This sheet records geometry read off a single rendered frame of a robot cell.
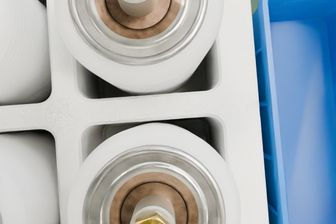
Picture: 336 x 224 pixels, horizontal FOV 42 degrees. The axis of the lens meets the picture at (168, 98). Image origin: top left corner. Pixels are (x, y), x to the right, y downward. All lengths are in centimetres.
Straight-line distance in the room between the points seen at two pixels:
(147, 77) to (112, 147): 4
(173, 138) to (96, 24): 7
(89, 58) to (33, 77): 9
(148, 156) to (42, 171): 10
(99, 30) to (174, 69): 5
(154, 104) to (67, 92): 6
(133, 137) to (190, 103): 8
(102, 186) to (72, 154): 8
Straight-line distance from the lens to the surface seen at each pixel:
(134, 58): 24
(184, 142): 24
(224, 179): 24
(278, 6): 45
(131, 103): 31
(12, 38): 27
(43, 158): 33
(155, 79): 24
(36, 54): 31
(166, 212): 21
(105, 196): 24
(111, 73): 24
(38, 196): 29
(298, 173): 51
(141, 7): 22
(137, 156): 24
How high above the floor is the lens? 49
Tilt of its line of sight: 88 degrees down
